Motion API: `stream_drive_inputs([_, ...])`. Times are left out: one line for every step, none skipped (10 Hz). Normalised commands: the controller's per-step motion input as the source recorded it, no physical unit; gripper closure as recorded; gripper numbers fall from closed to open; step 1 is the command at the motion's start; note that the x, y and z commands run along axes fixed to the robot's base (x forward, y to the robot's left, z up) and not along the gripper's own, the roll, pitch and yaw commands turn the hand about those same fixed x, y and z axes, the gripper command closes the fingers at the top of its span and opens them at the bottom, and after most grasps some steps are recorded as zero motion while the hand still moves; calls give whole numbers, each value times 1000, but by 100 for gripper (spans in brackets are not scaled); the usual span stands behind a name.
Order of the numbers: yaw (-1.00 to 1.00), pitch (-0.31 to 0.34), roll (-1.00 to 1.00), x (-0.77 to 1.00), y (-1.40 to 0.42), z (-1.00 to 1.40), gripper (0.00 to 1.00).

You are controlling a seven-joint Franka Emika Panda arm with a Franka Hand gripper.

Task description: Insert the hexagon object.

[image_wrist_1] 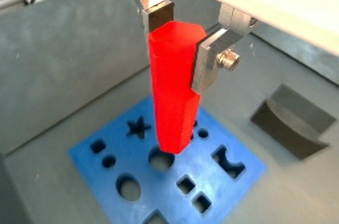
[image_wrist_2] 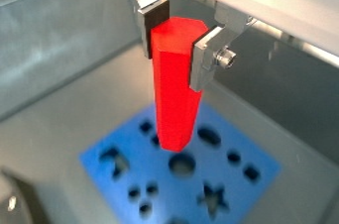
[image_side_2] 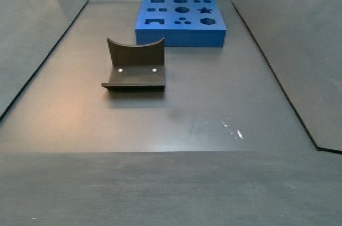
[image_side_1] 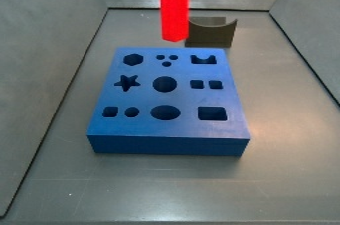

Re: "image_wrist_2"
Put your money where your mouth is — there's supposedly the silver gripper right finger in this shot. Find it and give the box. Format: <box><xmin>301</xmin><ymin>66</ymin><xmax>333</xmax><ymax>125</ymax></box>
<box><xmin>189</xmin><ymin>2</ymin><xmax>255</xmax><ymax>92</ymax></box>

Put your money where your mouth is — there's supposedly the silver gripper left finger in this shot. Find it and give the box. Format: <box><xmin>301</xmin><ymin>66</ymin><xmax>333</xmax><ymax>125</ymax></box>
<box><xmin>132</xmin><ymin>0</ymin><xmax>169</xmax><ymax>59</ymax></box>

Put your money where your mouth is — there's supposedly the red hexagonal prism peg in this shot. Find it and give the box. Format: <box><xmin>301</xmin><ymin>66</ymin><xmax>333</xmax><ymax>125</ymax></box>
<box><xmin>151</xmin><ymin>17</ymin><xmax>208</xmax><ymax>152</ymax></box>

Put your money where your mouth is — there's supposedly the blue shape sorter board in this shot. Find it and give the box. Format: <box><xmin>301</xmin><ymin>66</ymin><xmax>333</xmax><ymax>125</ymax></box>
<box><xmin>80</xmin><ymin>104</ymin><xmax>279</xmax><ymax>224</ymax></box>

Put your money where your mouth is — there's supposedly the dark metal fixture corner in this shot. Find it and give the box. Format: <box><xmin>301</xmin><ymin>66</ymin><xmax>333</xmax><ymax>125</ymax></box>
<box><xmin>0</xmin><ymin>168</ymin><xmax>49</xmax><ymax>224</ymax></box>

